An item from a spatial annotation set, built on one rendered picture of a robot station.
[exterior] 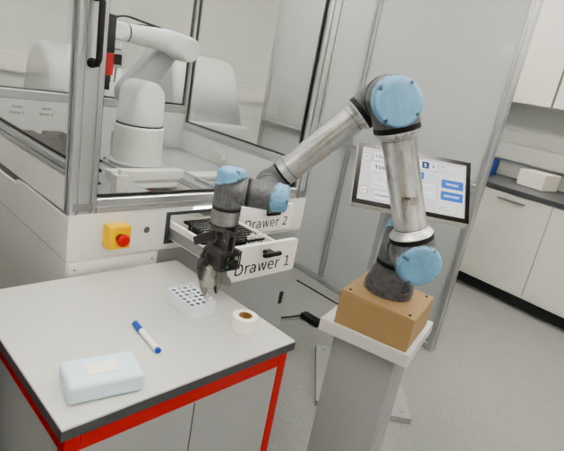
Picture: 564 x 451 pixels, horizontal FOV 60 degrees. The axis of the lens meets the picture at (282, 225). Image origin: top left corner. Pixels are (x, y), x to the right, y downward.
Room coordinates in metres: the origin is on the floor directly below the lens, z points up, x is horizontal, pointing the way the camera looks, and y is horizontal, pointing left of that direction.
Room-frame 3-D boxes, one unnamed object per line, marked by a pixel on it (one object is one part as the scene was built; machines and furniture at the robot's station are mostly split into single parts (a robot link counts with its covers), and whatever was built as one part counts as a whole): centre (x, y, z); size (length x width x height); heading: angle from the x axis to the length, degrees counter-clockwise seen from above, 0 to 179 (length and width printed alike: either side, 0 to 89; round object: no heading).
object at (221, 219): (1.22, 0.15, 1.05); 0.08 x 0.08 x 0.05
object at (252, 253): (1.42, 0.04, 0.87); 0.29 x 0.02 x 0.11; 138
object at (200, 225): (1.56, 0.19, 0.87); 0.22 x 0.18 x 0.06; 48
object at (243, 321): (1.18, 0.05, 0.78); 0.07 x 0.07 x 0.04
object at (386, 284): (1.38, -0.36, 0.91); 0.15 x 0.15 x 0.10
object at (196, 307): (1.24, 0.22, 0.78); 0.12 x 0.08 x 0.04; 46
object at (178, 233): (1.56, 0.20, 0.86); 0.40 x 0.26 x 0.06; 48
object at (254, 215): (1.87, 0.07, 0.87); 0.29 x 0.02 x 0.11; 138
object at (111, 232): (1.38, 0.49, 0.88); 0.07 x 0.05 x 0.07; 138
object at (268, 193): (1.24, 0.05, 1.13); 0.11 x 0.11 x 0.08; 3
